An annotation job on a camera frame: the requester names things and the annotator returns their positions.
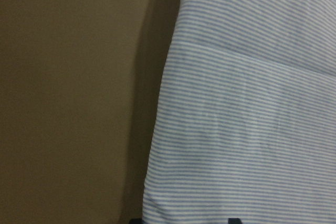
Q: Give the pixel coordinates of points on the brown paper table cover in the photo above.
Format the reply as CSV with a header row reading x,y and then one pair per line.
x,y
79,90

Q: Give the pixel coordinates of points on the light blue striped shirt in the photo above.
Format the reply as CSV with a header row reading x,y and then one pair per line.
x,y
245,126

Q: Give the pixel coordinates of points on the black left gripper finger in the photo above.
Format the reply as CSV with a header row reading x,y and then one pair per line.
x,y
136,221

